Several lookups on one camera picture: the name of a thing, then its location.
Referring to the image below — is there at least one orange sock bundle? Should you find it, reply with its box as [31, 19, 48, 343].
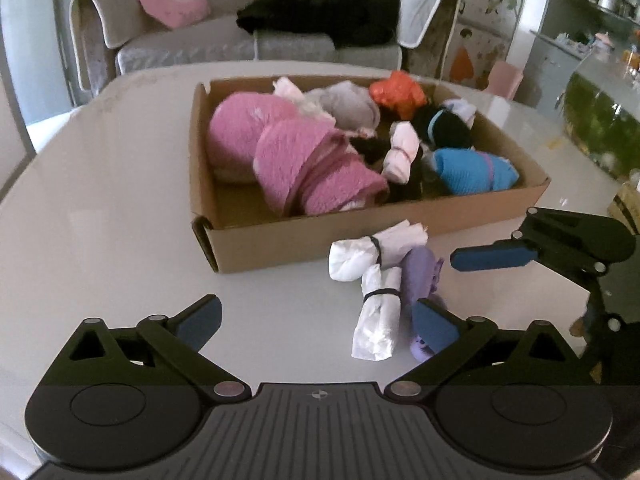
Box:
[369, 71, 426, 121]

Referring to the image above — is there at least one grey cabinet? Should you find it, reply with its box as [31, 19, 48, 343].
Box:
[525, 29, 622, 117]

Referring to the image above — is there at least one pale pink sock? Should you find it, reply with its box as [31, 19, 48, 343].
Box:
[272, 76, 307, 107]

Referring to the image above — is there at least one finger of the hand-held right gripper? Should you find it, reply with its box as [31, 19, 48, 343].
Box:
[450, 206, 637, 275]
[570, 265, 640, 387]

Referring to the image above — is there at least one grey sofa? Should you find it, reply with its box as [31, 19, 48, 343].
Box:
[69, 0, 461, 107]

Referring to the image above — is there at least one green fish tank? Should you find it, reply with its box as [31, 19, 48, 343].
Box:
[562, 72, 640, 182]

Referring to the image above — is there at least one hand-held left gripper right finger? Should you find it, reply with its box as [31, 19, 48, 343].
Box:
[386, 298, 588, 403]

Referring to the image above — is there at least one pink fluffy sock bundle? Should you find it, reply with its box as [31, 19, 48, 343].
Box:
[252, 119, 391, 219]
[207, 94, 307, 184]

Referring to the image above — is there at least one black garment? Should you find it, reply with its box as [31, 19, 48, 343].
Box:
[236, 0, 402, 51]

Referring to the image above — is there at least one purple sock bundle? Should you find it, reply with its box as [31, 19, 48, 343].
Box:
[400, 246, 449, 364]

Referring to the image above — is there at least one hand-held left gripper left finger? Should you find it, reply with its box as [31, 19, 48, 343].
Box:
[47, 295, 248, 403]

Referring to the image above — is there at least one black sock bundle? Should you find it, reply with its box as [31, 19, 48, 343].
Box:
[411, 106, 475, 151]
[349, 135, 451, 202]

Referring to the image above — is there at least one greyish white sock bundle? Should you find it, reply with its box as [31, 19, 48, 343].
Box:
[305, 81, 382, 134]

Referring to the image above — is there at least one floral covered cabinet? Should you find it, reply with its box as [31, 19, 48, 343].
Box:
[407, 0, 532, 94]

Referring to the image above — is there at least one light pink sock bundle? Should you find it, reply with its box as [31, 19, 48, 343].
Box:
[381, 121, 422, 185]

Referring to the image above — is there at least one white desktop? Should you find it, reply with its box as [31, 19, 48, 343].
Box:
[0, 60, 640, 480]

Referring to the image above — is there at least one white black-banded sock bundle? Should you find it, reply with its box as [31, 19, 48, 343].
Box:
[351, 265, 404, 361]
[328, 220, 430, 284]

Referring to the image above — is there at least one brown cardboard box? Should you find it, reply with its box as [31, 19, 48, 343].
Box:
[189, 76, 552, 275]

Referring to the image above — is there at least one pink chair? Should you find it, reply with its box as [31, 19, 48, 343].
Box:
[487, 60, 525, 100]

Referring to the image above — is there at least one white blue-striped sock bundle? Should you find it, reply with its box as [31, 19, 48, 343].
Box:
[442, 99, 479, 124]

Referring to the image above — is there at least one blue sock bundle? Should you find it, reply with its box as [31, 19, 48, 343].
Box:
[431, 147, 521, 196]

